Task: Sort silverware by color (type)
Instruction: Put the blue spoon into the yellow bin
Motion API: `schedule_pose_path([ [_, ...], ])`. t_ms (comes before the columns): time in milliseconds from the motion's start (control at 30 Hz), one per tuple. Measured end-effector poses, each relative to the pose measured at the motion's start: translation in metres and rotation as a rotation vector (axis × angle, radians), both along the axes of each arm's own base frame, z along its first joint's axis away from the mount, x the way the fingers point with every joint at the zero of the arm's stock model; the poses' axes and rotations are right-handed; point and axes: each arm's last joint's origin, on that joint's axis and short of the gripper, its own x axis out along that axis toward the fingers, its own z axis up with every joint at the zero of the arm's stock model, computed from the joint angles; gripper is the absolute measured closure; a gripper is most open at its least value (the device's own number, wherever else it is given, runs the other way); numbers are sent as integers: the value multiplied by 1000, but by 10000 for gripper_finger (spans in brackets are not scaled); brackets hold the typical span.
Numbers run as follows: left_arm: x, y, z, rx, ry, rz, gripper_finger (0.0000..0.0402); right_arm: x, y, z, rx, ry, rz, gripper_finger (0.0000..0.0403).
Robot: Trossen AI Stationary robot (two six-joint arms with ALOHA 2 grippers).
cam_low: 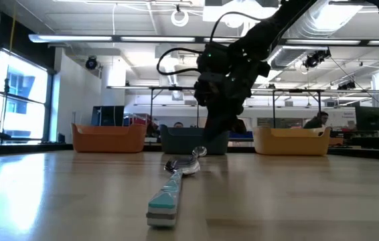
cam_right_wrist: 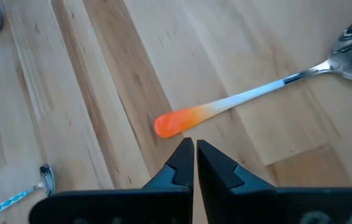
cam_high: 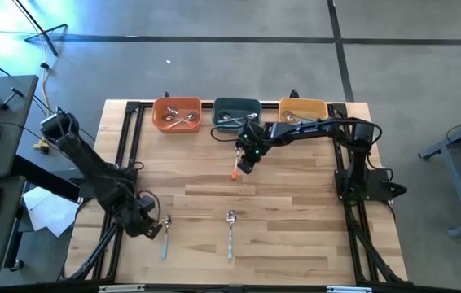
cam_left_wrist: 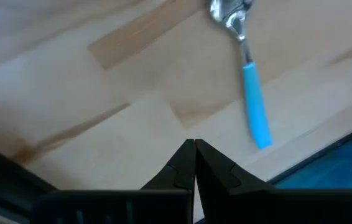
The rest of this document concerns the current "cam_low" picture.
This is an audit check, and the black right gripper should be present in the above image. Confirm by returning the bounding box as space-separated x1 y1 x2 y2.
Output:
194 42 271 141

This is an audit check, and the teal striped handle spoon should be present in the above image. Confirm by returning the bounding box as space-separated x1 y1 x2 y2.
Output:
145 154 202 230

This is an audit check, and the dark teal plastic bin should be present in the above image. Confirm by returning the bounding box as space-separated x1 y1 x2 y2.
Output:
159 124 230 156

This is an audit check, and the yellow plastic bin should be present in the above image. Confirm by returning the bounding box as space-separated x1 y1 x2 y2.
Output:
252 126 332 157

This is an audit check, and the orange plastic bin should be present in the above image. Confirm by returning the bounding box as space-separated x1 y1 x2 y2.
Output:
71 123 148 154

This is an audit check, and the black monitor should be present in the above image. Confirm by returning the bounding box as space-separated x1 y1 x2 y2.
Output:
355 106 379 131
90 105 126 127

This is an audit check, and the black ceiling spotlight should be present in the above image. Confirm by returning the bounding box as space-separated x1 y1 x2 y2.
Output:
84 56 99 70

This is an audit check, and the long ceiling light strip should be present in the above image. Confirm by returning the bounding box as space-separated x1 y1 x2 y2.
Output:
28 33 379 47

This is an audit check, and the large bright window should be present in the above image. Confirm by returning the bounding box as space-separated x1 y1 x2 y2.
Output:
0 50 52 142

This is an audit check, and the black metal frame stand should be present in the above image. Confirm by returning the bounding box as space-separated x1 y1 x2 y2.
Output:
251 88 371 129

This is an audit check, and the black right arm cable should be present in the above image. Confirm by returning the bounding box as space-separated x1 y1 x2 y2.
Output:
156 11 268 76

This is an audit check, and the black ceiling camera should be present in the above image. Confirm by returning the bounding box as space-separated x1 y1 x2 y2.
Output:
303 48 331 70

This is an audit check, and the white coiled cable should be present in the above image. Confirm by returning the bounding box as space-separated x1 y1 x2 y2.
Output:
171 5 190 27

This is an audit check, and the silver air duct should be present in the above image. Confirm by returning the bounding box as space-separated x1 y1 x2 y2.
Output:
269 0 364 68

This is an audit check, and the black aluminium table frame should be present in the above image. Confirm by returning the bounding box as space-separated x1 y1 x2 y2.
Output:
0 142 379 161

